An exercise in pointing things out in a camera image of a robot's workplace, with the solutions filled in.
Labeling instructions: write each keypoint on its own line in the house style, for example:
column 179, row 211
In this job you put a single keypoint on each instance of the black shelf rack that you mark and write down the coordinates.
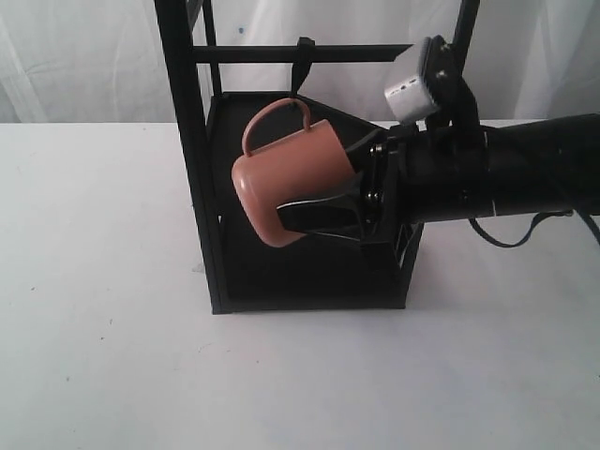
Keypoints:
column 242, row 273

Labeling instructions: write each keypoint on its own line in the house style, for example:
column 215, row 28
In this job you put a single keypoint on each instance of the pink ceramic mug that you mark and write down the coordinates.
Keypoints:
column 308, row 161

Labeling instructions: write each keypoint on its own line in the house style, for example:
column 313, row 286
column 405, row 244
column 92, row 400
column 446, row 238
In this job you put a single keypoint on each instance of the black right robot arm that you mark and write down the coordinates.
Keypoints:
column 406, row 177

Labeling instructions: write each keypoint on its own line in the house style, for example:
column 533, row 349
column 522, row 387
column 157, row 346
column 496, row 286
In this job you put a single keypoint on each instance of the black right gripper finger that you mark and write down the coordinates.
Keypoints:
column 336, row 211
column 359, row 152

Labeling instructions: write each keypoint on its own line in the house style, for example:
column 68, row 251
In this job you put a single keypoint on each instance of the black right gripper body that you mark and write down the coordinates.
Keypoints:
column 390, row 241

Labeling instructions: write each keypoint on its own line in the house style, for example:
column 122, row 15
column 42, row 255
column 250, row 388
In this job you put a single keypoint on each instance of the white backdrop curtain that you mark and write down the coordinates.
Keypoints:
column 102, row 61

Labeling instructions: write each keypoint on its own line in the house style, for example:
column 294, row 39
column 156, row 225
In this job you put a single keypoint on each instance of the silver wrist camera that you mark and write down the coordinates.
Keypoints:
column 422, row 81

